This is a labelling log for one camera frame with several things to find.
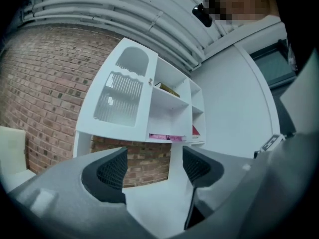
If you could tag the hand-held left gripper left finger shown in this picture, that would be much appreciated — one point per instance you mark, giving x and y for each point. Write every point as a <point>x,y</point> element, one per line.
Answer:
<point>74,208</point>

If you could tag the beige board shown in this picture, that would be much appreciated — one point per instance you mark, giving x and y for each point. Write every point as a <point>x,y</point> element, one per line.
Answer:
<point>12,148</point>

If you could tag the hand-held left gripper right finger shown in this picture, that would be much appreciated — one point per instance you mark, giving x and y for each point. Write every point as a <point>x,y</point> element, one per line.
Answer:
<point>214,173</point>

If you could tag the dark framed glass window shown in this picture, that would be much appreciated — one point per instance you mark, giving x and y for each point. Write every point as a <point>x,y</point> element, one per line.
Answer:
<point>274,63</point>

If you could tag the pink book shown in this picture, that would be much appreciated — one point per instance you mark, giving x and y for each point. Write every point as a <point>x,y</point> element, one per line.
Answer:
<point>167,137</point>

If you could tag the plain white side desk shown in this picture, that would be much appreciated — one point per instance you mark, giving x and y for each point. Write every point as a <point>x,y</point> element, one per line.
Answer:
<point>15,180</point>

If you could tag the black head-mounted camera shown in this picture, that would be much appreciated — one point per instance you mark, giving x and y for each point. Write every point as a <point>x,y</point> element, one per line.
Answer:
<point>203,12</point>

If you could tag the gold-brown book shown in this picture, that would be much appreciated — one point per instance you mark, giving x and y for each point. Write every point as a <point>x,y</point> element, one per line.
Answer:
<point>169,89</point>

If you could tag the white cabinet with glass door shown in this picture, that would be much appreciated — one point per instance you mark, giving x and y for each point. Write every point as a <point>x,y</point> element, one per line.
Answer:
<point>174,113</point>

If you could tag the person's head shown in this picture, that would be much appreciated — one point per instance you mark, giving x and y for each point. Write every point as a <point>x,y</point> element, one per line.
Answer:
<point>239,1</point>

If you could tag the bundle of white ceiling pipes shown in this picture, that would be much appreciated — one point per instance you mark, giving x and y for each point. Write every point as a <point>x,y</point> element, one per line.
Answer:
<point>112,11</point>

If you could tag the round wooden door knob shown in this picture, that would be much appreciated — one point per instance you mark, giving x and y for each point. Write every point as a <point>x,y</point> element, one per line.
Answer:
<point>150,81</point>

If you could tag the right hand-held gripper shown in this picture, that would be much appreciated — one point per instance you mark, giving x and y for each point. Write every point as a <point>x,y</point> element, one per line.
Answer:
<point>270,143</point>

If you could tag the red book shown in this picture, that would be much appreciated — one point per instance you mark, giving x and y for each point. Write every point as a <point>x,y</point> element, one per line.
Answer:
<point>195,131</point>

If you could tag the white cabinet door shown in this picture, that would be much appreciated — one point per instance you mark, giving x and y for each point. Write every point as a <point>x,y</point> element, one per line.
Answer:
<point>99,66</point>

